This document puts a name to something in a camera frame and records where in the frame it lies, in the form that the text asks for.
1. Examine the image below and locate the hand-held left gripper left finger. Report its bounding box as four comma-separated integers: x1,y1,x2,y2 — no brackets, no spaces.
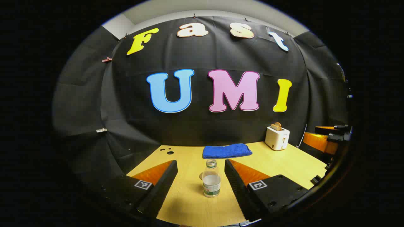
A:
95,160,178,221

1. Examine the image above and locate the white toaster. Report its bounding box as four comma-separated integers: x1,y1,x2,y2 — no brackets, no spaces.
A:
265,126,290,151

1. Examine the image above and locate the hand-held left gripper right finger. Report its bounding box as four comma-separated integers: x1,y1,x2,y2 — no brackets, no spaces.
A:
224,159,309,222

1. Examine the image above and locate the blue folded towel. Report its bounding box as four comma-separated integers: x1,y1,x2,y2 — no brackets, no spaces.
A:
202,143,253,159

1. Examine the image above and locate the black backdrop cloth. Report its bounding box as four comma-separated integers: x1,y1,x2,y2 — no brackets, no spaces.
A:
52,16,349,189

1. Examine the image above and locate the clear plastic water bottle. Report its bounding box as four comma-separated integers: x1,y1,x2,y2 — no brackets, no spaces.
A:
203,159,221,198

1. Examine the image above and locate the white cable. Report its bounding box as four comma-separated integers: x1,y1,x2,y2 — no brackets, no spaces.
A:
296,124,307,148

